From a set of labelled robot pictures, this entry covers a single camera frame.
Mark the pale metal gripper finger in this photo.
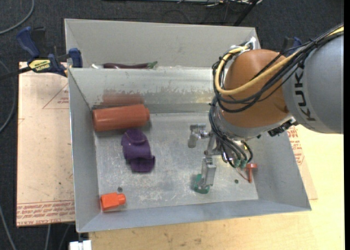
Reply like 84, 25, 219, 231
200, 156, 217, 190
188, 124, 211, 149

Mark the grey metal bin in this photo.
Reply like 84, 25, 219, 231
64, 18, 312, 234

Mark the small red-orange peg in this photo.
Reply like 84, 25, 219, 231
245, 162, 258, 184

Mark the purple cloth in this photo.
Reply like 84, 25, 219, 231
120, 129, 156, 173

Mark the orange plastic bottle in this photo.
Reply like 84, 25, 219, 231
92, 103, 151, 132

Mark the purple toy eggplant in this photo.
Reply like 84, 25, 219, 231
102, 61, 159, 70

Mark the small orange block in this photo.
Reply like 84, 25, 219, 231
99, 192, 127, 212

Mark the green ring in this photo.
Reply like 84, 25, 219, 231
191, 174, 212, 195

